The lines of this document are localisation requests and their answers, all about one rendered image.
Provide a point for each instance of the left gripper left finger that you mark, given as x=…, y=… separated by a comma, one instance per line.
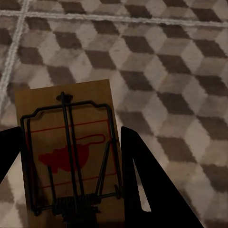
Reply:
x=10, y=141

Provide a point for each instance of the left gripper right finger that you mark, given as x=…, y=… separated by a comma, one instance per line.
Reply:
x=168, y=207

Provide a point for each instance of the mousetrap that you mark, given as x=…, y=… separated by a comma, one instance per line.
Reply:
x=71, y=156

